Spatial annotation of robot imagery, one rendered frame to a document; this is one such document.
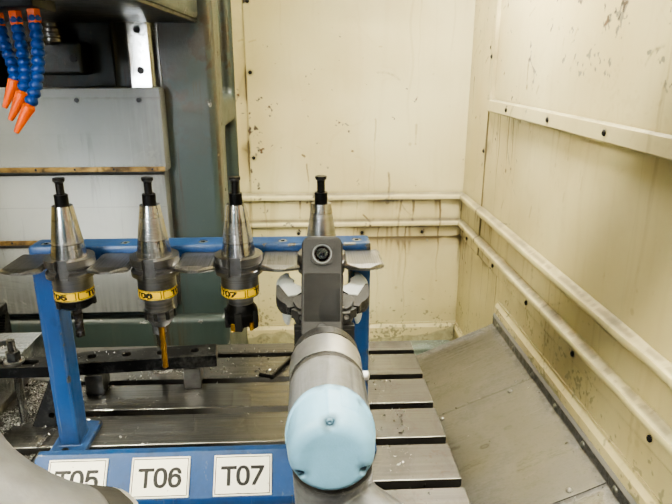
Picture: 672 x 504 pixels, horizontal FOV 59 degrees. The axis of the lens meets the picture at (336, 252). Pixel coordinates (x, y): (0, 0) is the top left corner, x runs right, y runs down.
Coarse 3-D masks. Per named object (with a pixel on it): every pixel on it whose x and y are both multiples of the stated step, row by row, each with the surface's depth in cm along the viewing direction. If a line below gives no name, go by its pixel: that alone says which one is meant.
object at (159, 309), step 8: (152, 304) 78; (160, 304) 78; (168, 304) 79; (144, 312) 79; (152, 312) 79; (160, 312) 79; (168, 312) 79; (152, 320) 79; (160, 320) 79; (168, 320) 80
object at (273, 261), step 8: (264, 256) 80; (272, 256) 80; (280, 256) 80; (288, 256) 80; (296, 256) 80; (264, 264) 77; (272, 264) 77; (280, 264) 77; (288, 264) 77; (296, 264) 77
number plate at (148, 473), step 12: (180, 456) 80; (132, 468) 80; (144, 468) 80; (156, 468) 80; (168, 468) 80; (180, 468) 80; (132, 480) 79; (144, 480) 79; (156, 480) 79; (168, 480) 79; (180, 480) 79; (132, 492) 78; (144, 492) 79; (156, 492) 79; (168, 492) 79; (180, 492) 79
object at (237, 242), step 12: (228, 204) 76; (228, 216) 76; (240, 216) 76; (228, 228) 76; (240, 228) 76; (228, 240) 76; (240, 240) 76; (252, 240) 78; (228, 252) 77; (240, 252) 76; (252, 252) 78
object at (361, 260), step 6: (348, 252) 82; (354, 252) 82; (360, 252) 82; (366, 252) 82; (372, 252) 82; (378, 252) 82; (348, 258) 79; (354, 258) 79; (360, 258) 79; (366, 258) 79; (372, 258) 79; (378, 258) 79; (348, 264) 77; (354, 264) 77; (360, 264) 77; (366, 264) 77; (372, 264) 77; (378, 264) 77; (360, 270) 76; (366, 270) 76
